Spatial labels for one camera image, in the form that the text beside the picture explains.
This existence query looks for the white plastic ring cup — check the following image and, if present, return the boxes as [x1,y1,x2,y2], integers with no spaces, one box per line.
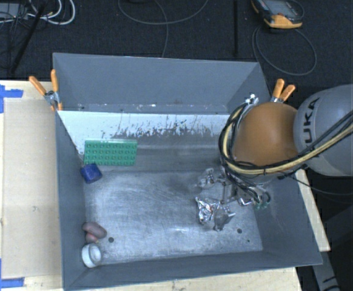
[81,243,103,269]

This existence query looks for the pale flat board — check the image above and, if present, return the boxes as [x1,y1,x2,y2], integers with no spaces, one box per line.
[1,98,63,280]

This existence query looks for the grey metal bin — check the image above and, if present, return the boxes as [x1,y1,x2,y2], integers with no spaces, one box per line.
[52,52,323,290]

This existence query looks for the pink-brown toy food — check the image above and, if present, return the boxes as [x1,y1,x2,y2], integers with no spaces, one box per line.
[81,221,108,244]

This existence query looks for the blue cylinder cup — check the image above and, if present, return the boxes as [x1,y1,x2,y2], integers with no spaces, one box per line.
[79,162,103,184]

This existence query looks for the green studded flat block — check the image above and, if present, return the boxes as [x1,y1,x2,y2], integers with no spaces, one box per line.
[83,139,138,167]

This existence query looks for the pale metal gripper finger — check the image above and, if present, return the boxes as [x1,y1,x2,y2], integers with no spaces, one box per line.
[196,167,223,191]
[212,204,237,232]

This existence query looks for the crumpled silver foil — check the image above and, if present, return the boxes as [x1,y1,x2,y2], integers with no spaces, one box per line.
[195,196,223,225]

